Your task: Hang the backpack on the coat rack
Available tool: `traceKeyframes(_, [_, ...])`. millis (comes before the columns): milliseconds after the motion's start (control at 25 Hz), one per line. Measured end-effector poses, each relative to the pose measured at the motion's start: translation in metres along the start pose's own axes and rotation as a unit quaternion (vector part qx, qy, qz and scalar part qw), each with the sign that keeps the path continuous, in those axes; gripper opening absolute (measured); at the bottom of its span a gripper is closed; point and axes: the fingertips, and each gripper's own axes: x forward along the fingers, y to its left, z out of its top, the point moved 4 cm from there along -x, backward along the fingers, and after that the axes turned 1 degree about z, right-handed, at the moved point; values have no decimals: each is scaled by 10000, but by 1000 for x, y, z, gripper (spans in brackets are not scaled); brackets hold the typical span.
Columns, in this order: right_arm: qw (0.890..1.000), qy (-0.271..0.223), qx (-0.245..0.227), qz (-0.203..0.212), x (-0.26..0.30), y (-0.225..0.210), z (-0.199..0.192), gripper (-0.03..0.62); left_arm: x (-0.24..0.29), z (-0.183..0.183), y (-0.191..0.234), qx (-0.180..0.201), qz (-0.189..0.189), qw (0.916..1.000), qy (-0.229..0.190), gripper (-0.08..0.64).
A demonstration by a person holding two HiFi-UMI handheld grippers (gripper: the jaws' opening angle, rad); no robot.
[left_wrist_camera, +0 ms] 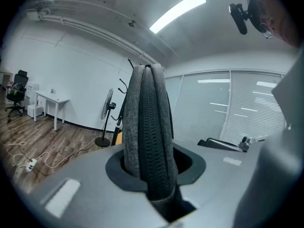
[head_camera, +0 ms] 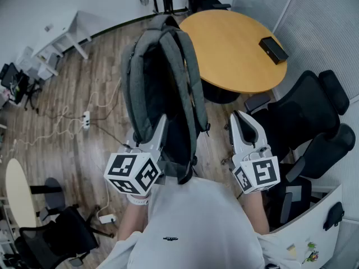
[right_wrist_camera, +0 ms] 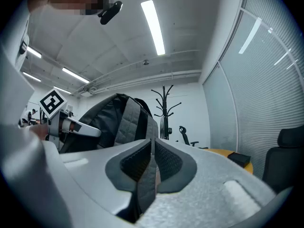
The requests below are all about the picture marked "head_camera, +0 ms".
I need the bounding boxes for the black floor cable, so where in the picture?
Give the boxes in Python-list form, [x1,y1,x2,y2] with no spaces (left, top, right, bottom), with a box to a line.
[36,112,132,151]

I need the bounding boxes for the round wooden table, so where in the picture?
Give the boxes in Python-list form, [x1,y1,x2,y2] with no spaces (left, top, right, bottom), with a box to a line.
[178,9,288,105]

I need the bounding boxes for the black box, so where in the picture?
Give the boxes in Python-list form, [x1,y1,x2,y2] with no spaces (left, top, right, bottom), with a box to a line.
[257,36,289,66]

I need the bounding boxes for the white storage box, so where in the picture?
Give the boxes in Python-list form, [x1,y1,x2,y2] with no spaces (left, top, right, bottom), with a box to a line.
[16,46,61,81]

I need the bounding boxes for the white curved partition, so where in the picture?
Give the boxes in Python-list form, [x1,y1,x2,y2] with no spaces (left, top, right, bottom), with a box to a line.
[269,183,347,269]

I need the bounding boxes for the cream floor cable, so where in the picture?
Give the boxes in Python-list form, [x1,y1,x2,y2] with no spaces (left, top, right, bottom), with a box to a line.
[12,77,123,151]

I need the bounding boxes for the white adapter cable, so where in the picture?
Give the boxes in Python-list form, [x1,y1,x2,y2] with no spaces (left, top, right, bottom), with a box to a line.
[96,182,112,217]

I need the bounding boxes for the person's right forearm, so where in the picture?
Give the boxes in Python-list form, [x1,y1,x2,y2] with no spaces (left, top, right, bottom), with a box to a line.
[240,191,270,235]

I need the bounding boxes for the white wristband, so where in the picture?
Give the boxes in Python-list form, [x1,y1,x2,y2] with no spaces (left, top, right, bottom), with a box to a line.
[126,193,151,206]

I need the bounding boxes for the colourful sticker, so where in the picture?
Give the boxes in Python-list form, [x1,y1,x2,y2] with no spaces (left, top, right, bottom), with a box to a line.
[302,241,320,264]

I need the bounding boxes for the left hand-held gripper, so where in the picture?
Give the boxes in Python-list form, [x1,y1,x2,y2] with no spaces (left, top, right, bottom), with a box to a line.
[103,114,169,197]

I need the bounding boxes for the black pouch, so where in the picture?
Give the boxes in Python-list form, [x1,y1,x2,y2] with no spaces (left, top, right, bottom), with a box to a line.
[322,202,345,231]

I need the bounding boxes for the grey backpack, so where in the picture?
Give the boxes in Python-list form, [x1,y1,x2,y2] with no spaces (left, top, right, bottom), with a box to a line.
[119,14,211,185]

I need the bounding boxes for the white shelf unit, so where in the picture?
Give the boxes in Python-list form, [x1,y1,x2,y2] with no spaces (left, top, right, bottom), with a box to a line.
[0,197,17,263]

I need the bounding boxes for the black mesh office chair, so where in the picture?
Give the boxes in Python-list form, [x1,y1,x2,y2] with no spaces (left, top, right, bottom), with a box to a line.
[266,123,357,229]

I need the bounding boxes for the white round table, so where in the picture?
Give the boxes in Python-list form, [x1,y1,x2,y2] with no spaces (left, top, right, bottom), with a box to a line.
[4,157,67,229]

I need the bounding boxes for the person's left forearm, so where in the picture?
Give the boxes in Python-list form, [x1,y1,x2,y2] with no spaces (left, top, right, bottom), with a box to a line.
[117,197,149,242]

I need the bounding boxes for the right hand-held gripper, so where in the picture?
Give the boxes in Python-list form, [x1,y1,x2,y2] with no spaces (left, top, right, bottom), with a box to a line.
[229,110,281,194]

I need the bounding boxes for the person's white shirt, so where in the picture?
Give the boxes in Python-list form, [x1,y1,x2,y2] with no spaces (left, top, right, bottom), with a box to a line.
[96,177,302,269]

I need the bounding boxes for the black office chair with headrest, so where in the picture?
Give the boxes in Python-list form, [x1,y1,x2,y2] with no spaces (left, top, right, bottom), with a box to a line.
[243,69,351,162]

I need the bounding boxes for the white desk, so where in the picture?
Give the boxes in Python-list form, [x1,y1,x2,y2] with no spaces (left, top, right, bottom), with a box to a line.
[31,10,93,61]

